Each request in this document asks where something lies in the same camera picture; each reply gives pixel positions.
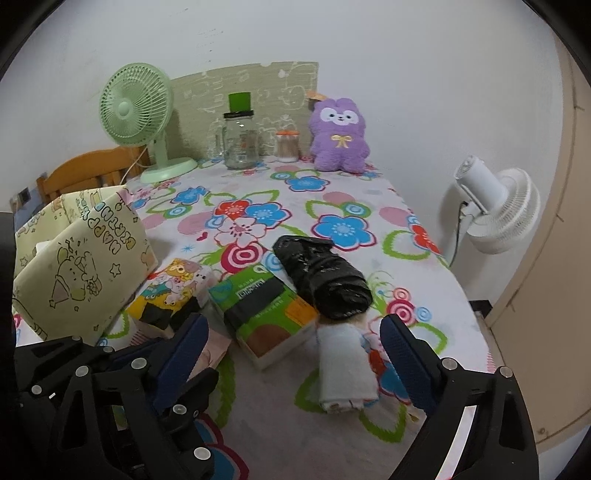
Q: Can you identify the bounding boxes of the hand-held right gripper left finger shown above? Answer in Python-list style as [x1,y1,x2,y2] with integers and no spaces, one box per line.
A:
[48,314,211,480]

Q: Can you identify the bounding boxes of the purple plush toy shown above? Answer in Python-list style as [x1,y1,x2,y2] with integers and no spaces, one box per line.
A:
[305,90,373,175]

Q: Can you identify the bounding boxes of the green desk fan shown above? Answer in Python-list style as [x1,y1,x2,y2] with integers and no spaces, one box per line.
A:
[99,64,199,184]

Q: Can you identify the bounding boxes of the white fan cable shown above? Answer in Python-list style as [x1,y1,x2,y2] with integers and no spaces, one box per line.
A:
[121,147,149,186]

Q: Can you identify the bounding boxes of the green carton box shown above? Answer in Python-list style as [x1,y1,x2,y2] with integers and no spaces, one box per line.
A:
[209,263,320,371]

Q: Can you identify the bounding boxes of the cartoon print tissue packet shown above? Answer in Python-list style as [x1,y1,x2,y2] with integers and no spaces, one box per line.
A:
[126,257,216,334]

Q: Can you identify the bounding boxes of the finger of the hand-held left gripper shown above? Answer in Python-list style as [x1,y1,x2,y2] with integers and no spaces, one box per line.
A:
[14,337,112,408]
[113,369,221,480]

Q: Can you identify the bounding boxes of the floral tablecloth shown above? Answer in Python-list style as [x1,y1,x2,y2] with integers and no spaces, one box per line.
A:
[14,154,491,480]

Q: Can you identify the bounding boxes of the glass jar mug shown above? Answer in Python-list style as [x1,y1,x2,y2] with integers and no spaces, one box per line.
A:
[211,111,264,171]

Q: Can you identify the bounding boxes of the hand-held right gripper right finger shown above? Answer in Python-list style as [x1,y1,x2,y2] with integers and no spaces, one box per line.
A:
[379,315,541,480]

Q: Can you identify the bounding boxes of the black plastic bag roll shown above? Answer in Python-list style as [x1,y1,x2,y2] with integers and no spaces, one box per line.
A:
[272,234,373,320]

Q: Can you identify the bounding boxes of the wooden headboard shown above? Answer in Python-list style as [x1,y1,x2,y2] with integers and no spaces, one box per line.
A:
[36,147,154,205]

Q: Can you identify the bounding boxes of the black fan cable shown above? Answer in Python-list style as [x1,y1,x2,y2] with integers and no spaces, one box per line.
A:
[449,199,468,269]

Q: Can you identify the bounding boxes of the yellow printed storage box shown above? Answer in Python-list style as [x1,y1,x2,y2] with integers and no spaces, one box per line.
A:
[13,186,159,348]

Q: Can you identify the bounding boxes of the white towel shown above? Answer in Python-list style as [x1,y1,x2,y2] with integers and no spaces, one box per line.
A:
[316,319,378,412]

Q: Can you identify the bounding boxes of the beige printed board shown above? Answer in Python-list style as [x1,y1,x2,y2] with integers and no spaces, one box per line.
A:
[170,61,320,161]

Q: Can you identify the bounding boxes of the clear container orange lid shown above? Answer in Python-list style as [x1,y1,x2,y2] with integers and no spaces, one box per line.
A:
[276,130,301,163]

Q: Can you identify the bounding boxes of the pink tissue packet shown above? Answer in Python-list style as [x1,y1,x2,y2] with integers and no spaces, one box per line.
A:
[185,330,232,386]

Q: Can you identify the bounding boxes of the white clip fan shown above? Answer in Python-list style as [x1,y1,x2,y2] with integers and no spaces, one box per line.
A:
[452,155,542,255]

